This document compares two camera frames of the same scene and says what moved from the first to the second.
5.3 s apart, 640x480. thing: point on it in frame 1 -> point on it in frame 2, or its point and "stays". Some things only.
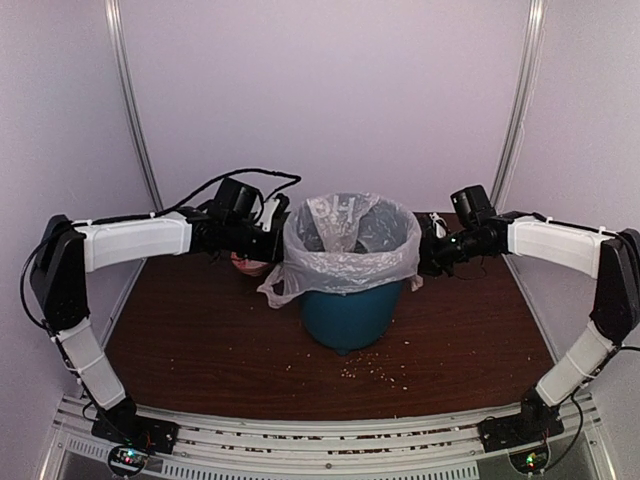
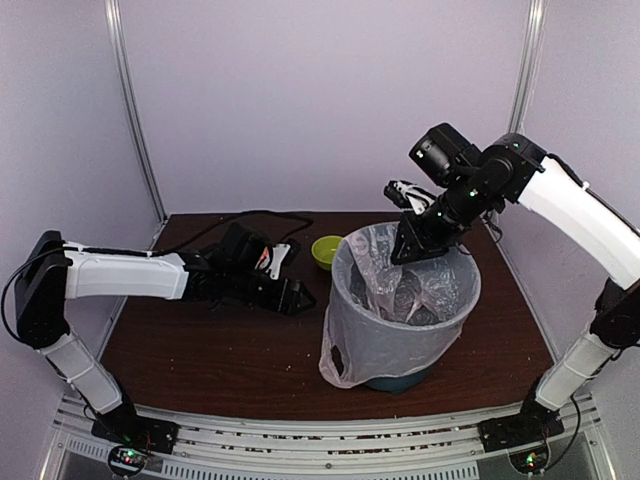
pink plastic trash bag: x=345 y=242 -> x=388 y=320
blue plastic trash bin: x=348 y=321 -> x=399 y=384
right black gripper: x=430 y=261 -> x=418 y=239
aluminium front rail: x=454 y=451 stays
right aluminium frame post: x=523 y=98 stays
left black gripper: x=272 y=251 -> x=280 y=302
